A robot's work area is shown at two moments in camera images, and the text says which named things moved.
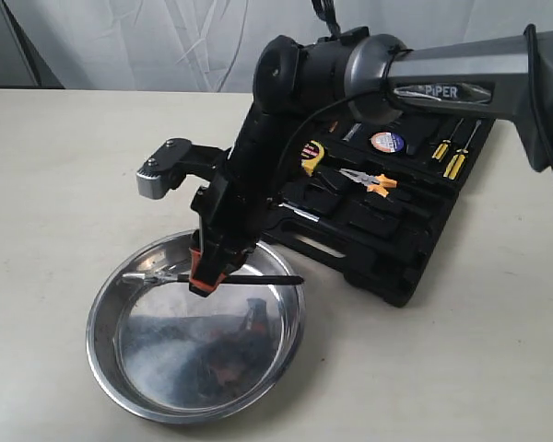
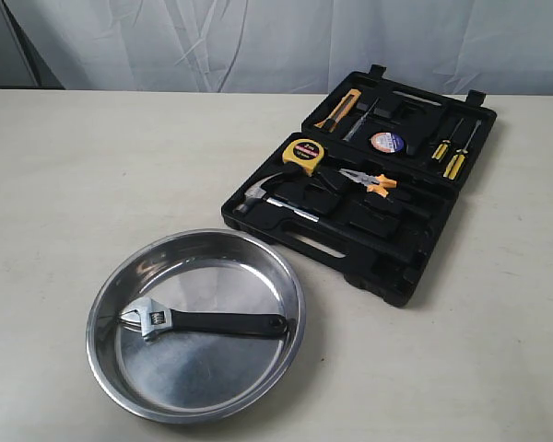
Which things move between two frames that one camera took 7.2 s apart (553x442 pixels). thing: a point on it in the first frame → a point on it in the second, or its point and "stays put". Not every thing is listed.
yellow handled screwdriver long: [455, 165] stays put
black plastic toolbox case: [371, 202] stays put
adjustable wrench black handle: [250, 280] → [155, 319]
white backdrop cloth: [209, 45] stays put
